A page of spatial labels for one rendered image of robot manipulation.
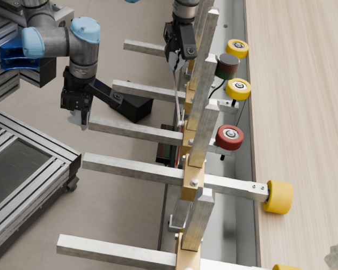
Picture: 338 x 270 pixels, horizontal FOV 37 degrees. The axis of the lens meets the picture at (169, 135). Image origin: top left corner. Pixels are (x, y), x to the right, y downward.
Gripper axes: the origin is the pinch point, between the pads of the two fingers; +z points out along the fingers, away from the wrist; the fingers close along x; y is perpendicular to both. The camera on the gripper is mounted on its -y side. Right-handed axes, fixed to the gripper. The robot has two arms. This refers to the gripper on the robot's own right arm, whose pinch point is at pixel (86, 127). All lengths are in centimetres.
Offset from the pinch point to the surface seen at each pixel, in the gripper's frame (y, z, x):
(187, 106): -29.9, 1.0, -20.1
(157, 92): -19.2, 0.2, -23.7
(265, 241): -51, -8, 36
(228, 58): -35.8, -30.4, -4.1
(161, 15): -14, 83, -224
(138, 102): -11, 71, -103
